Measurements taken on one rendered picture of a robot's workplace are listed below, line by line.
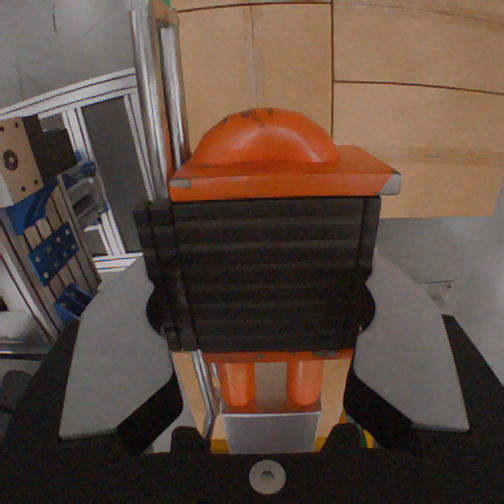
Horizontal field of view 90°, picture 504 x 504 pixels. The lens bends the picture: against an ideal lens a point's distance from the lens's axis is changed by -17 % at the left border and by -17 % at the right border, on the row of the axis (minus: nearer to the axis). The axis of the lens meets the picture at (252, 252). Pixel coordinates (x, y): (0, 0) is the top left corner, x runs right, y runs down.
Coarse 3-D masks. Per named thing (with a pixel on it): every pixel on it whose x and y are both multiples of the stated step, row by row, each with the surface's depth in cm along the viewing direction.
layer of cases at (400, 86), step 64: (192, 0) 61; (256, 0) 61; (320, 0) 61; (384, 0) 60; (448, 0) 58; (192, 64) 69; (256, 64) 69; (320, 64) 69; (384, 64) 68; (448, 64) 66; (192, 128) 78; (384, 128) 76; (448, 128) 75; (448, 192) 85
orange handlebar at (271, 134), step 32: (224, 128) 10; (256, 128) 10; (288, 128) 10; (320, 128) 10; (192, 160) 11; (224, 160) 10; (256, 160) 10; (288, 160) 10; (320, 160) 10; (224, 384) 16; (288, 384) 17; (320, 384) 17
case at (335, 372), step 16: (176, 352) 63; (192, 368) 66; (336, 368) 65; (192, 384) 69; (336, 384) 68; (192, 400) 72; (336, 400) 72; (336, 416) 76; (224, 432) 81; (320, 432) 80
